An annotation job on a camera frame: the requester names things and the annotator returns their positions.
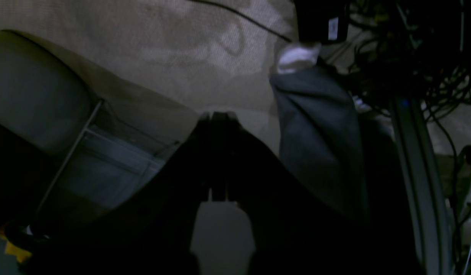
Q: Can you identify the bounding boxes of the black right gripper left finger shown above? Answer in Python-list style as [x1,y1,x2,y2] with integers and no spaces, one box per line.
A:
[25,112,221,275]

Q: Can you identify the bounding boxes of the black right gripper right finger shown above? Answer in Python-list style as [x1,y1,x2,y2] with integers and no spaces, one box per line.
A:
[220,113,424,275]

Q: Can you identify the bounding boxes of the grey trouser leg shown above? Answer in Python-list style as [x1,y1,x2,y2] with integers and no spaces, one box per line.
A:
[270,66,369,223]

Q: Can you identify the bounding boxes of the white sock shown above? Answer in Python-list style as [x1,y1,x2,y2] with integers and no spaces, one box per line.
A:
[274,42,322,74]

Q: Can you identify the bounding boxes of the grey rounded chair seat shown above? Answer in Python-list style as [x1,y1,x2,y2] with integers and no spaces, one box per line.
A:
[0,31,92,155]

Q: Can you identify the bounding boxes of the black device with label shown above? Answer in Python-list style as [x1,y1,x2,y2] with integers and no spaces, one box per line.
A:
[293,0,350,45]

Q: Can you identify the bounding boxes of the grey aluminium frame post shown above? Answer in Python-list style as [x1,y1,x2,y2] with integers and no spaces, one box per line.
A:
[389,96,453,275]

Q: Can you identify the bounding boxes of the tangled black cables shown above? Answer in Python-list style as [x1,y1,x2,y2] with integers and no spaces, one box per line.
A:
[327,0,471,275]

